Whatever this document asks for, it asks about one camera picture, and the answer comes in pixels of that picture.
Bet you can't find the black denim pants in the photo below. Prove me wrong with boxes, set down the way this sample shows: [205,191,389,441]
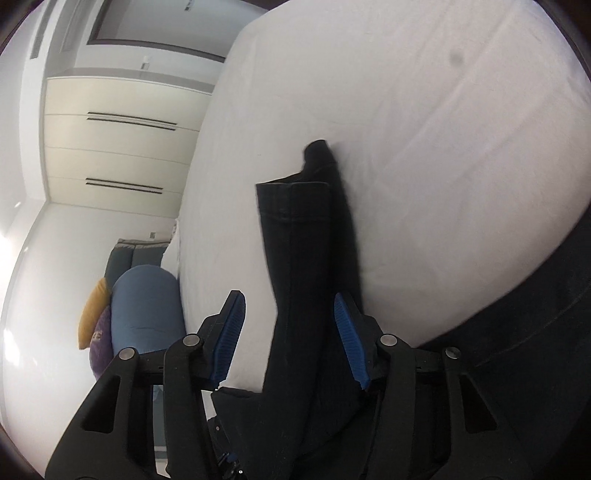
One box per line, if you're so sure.
[210,140,384,480]

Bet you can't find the white bed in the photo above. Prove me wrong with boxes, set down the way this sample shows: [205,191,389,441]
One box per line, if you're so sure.
[161,0,588,393]

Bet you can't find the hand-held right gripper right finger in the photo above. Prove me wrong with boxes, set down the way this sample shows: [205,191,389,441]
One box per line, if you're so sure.
[333,292,537,480]

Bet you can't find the purple pillow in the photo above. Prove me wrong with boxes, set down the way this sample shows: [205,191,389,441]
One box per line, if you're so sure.
[89,305,116,376]

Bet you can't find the dark framed opening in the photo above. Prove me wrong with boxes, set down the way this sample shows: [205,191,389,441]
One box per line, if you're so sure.
[87,0,269,64]

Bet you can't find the yellow pillow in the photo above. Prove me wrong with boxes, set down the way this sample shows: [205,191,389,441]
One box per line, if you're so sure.
[77,277,112,350]

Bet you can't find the blue cushion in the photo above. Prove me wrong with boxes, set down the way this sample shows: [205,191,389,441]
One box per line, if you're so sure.
[111,265,188,357]

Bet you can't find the black wardrobe handle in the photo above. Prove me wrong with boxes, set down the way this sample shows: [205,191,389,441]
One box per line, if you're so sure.
[85,178,164,195]
[87,111,179,132]

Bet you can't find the cream wardrobe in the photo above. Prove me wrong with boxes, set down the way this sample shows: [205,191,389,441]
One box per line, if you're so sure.
[44,76,214,205]

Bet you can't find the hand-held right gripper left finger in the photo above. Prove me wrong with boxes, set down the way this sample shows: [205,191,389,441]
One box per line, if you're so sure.
[44,290,247,480]

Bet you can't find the grey sofa cushion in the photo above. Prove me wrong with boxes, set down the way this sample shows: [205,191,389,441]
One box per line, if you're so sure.
[105,238,170,283]

